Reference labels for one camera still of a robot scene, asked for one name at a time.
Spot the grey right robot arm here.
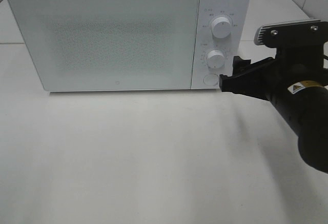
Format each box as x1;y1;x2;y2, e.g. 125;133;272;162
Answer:
219;44;327;173

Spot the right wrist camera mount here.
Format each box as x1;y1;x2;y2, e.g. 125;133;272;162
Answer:
254;19;327;48

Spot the white microwave knob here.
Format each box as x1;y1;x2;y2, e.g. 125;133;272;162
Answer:
210;15;232;39
207;50;226;69

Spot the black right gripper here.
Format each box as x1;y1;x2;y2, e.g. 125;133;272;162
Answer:
219;43;327;101

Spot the white microwave door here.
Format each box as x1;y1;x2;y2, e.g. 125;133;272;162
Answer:
8;0;199;92

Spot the white round door button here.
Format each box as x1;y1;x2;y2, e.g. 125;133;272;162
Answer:
203;74;219;86

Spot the white microwave oven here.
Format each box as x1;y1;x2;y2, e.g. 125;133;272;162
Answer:
5;0;251;94

